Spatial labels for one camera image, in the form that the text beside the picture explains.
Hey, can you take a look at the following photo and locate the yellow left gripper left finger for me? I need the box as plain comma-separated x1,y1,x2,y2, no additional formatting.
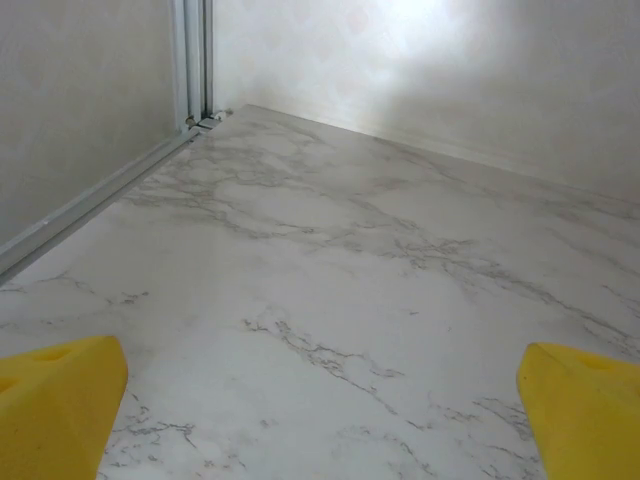
0,334,130,480

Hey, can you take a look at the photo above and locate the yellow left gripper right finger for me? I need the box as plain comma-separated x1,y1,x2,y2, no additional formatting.
517,342,640,480

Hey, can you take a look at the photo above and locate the aluminium table side rail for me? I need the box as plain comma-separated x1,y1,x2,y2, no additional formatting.
0,109,234,289

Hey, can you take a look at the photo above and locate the aluminium frame post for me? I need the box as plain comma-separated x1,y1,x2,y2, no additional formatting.
171,0,215,132

